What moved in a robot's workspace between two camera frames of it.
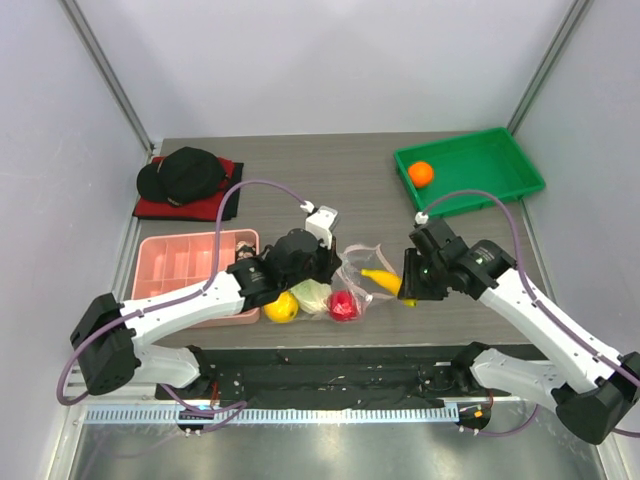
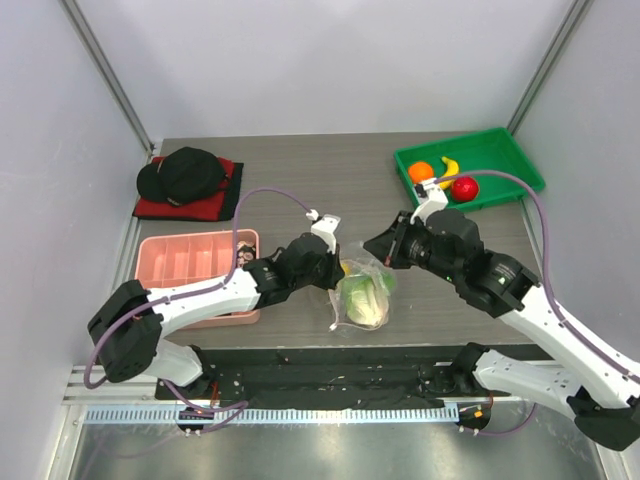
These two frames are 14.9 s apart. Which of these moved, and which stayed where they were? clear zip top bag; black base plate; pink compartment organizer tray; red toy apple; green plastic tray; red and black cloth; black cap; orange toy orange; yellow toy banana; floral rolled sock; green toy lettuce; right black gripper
Moved: green toy lettuce; yellow toy banana; right black gripper; red toy apple; clear zip top bag
Stayed: black base plate; black cap; pink compartment organizer tray; orange toy orange; red and black cloth; green plastic tray; floral rolled sock
